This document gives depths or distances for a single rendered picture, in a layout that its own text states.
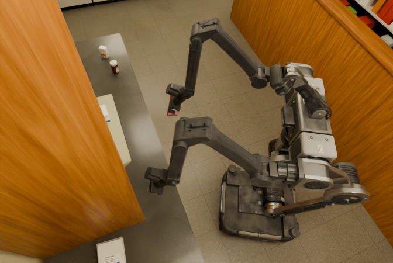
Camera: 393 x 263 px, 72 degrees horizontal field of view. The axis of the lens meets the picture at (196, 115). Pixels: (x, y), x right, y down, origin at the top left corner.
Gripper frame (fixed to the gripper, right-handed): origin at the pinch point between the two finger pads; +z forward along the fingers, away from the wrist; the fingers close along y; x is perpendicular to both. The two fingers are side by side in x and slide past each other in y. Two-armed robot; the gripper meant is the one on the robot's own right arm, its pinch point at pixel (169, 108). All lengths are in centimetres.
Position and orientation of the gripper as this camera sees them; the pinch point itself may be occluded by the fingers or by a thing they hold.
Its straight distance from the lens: 166.5
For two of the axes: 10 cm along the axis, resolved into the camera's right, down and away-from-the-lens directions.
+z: -5.2, 4.2, 7.4
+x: 8.5, 3.6, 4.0
